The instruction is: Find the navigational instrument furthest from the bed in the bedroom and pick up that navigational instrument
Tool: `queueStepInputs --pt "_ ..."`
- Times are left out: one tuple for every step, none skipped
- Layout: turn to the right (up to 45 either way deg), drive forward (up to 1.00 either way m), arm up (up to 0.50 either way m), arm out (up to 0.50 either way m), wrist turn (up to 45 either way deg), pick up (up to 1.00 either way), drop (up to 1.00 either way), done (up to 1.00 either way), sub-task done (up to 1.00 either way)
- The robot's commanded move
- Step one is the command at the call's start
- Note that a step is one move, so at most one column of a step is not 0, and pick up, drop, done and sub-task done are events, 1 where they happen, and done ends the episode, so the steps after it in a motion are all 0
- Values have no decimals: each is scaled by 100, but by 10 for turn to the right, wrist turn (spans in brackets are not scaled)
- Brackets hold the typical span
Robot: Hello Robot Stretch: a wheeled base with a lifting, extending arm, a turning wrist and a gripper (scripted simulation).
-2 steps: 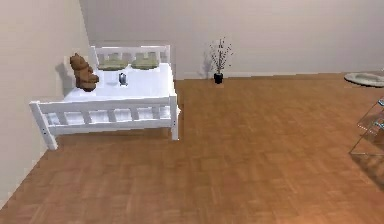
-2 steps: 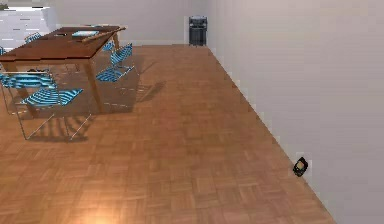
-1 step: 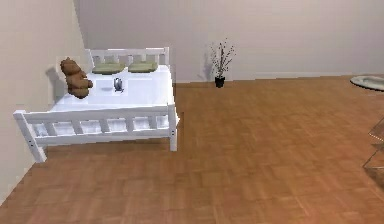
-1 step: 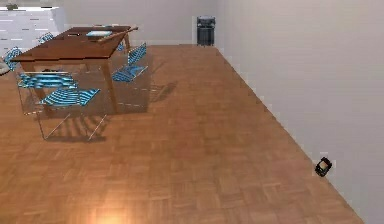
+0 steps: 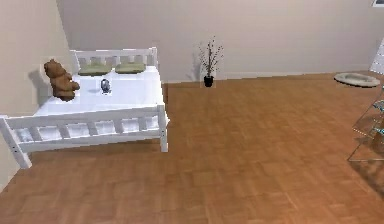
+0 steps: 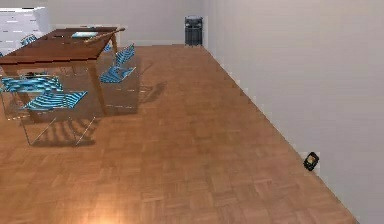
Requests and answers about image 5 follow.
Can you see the white wooden bed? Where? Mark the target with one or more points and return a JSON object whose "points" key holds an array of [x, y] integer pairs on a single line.
{"points": [[130, 93]]}

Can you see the bare twig plant black pot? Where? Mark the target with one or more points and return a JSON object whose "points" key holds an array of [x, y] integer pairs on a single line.
{"points": [[209, 63]]}

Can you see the green pillow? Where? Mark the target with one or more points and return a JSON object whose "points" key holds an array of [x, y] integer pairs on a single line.
{"points": [[94, 69], [130, 68]]}

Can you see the small dark round compass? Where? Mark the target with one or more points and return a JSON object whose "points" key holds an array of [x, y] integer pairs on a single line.
{"points": [[105, 85]]}

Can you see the brown teddy bear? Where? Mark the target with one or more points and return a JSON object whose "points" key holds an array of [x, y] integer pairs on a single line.
{"points": [[61, 81]]}

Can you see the glass shelf table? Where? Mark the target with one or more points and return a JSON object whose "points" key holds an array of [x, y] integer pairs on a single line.
{"points": [[370, 130]]}

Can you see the white chest of drawers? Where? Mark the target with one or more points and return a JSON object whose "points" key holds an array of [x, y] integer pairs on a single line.
{"points": [[378, 58]]}

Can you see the framed wall picture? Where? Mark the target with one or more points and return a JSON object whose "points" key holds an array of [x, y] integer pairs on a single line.
{"points": [[378, 2]]}

